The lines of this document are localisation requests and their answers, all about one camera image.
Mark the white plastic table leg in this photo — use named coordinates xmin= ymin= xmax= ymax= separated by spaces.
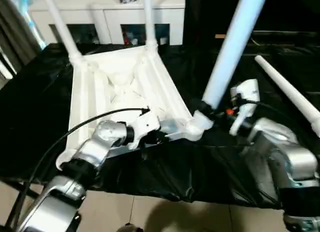
xmin=192 ymin=0 xmax=271 ymax=132
xmin=41 ymin=0 xmax=85 ymax=66
xmin=141 ymin=0 xmax=160 ymax=56
xmin=254 ymin=55 xmax=320 ymax=138

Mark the white plastic table top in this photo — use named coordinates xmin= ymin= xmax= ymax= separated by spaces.
xmin=56 ymin=45 xmax=205 ymax=171

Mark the black glossy mat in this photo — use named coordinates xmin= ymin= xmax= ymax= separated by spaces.
xmin=0 ymin=43 xmax=320 ymax=210

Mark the dark robot torso part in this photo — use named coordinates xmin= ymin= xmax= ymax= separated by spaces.
xmin=118 ymin=223 xmax=143 ymax=232

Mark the long black bar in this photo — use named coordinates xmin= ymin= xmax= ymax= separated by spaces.
xmin=252 ymin=31 xmax=320 ymax=39

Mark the white cabinet with glass doors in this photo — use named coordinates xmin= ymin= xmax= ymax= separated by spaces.
xmin=29 ymin=0 xmax=186 ymax=45

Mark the light blue plastic wrap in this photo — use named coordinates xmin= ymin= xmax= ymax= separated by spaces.
xmin=14 ymin=0 xmax=48 ymax=50

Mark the grey curtain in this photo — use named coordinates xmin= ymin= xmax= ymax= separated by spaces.
xmin=0 ymin=0 xmax=42 ymax=77

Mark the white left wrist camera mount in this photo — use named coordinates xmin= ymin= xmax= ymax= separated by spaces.
xmin=129 ymin=109 xmax=161 ymax=150

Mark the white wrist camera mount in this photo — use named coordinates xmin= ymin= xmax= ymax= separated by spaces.
xmin=129 ymin=109 xmax=161 ymax=150
xmin=229 ymin=79 xmax=261 ymax=136

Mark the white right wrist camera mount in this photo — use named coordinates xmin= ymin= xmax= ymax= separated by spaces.
xmin=229 ymin=79 xmax=261 ymax=136

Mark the black folding table frame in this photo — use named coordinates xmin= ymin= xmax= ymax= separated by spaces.
xmin=0 ymin=176 xmax=38 ymax=227

